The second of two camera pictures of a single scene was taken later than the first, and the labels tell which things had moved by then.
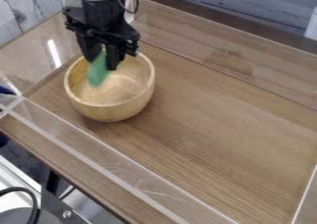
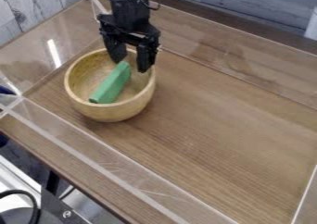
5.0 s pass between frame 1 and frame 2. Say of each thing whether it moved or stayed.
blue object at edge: stayed
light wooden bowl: stayed
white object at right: stayed
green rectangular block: moved
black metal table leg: stayed
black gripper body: moved
